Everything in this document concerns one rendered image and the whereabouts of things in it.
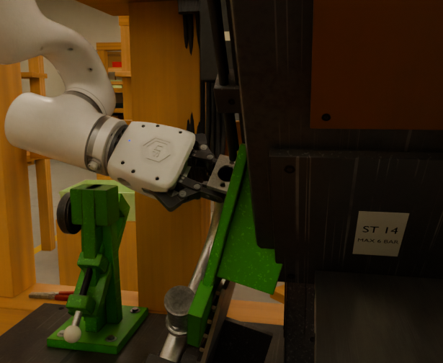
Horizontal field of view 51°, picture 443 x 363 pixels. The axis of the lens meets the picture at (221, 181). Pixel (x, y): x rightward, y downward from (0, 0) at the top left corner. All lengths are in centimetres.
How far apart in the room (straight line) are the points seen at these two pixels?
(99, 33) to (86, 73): 1070
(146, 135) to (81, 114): 10
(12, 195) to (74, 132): 48
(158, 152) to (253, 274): 21
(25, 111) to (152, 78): 30
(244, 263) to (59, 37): 37
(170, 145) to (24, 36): 22
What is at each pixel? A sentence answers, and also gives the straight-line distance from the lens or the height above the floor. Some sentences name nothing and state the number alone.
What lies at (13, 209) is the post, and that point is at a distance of 112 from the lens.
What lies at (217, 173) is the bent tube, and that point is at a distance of 62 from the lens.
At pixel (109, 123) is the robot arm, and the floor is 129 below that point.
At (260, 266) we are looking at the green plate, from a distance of 54.
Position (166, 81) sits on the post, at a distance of 91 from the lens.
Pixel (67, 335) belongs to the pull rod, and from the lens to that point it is 81.
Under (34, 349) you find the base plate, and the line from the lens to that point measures 89.
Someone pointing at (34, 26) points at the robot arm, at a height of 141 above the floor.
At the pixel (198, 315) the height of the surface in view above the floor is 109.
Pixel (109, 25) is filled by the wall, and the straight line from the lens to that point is 1135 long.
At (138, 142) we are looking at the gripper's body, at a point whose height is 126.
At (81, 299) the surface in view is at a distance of 82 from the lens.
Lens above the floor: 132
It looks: 10 degrees down
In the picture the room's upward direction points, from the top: straight up
